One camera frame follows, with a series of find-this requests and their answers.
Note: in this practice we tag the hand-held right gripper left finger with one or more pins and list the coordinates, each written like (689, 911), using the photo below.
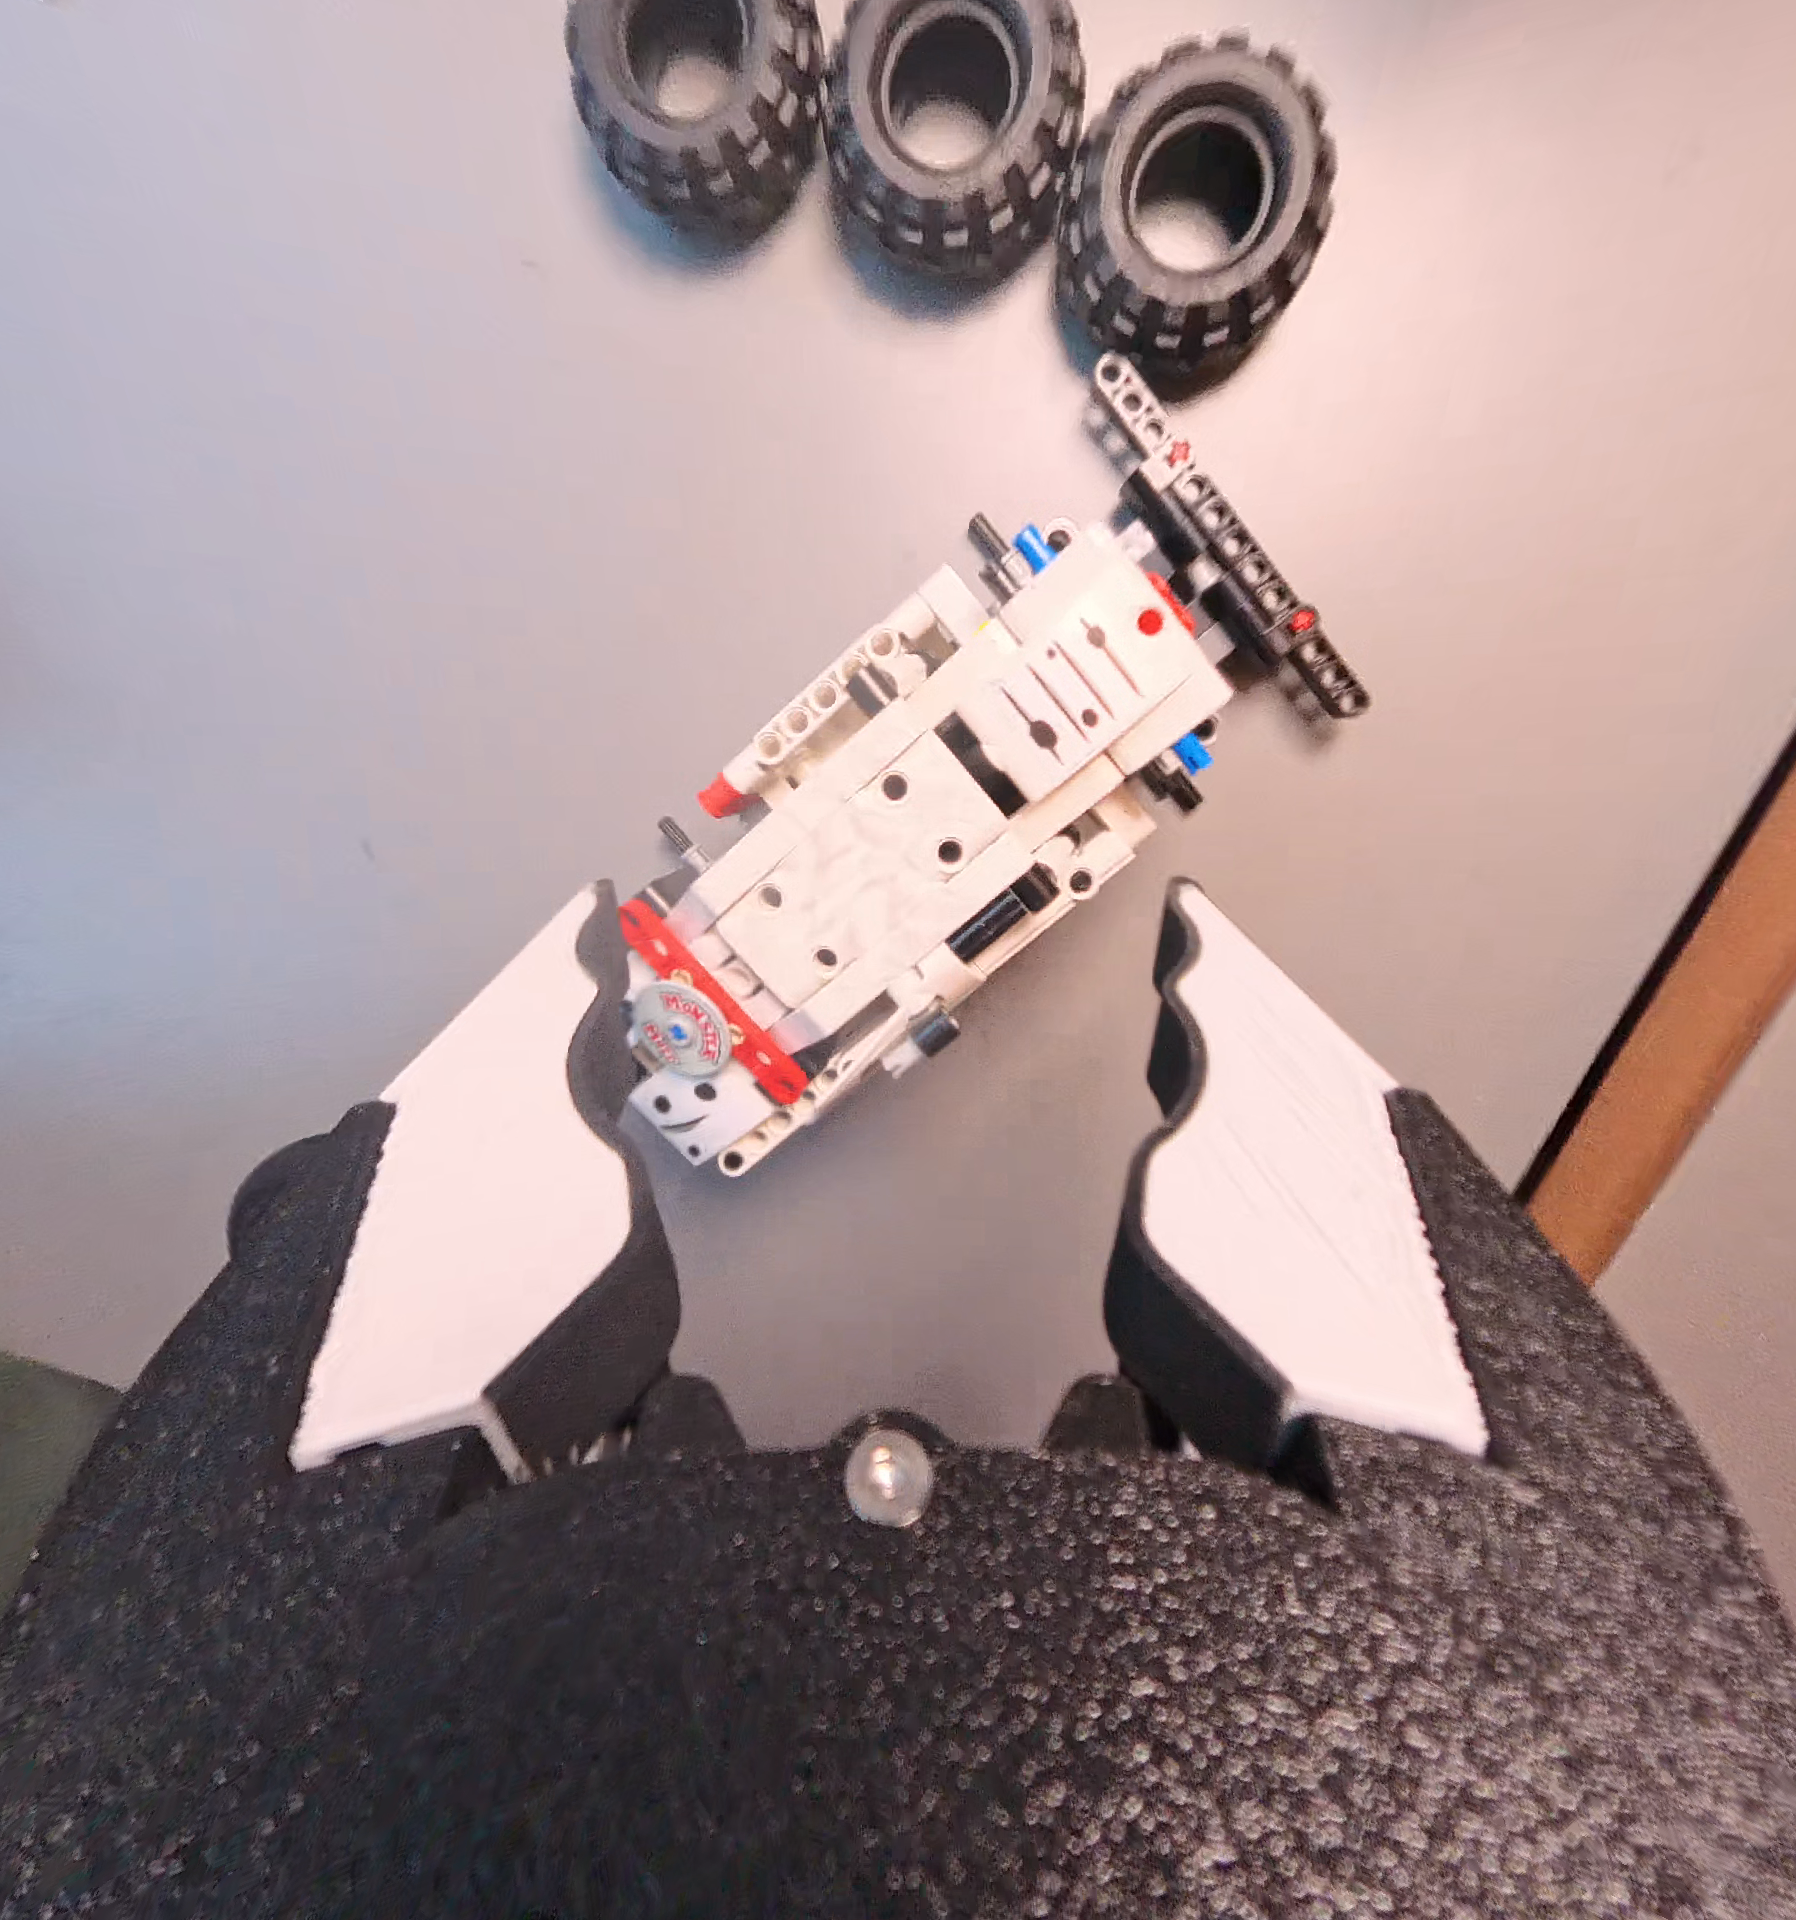
(479, 1200)

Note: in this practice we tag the white toy truck chassis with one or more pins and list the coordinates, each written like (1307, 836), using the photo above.
(928, 811)

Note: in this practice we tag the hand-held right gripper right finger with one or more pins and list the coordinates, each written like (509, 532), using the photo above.
(1289, 1200)

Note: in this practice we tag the grey desk with wooden edge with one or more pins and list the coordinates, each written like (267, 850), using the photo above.
(1709, 991)

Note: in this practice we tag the black toy tire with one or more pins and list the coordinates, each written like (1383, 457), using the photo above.
(953, 120)
(695, 90)
(1198, 196)

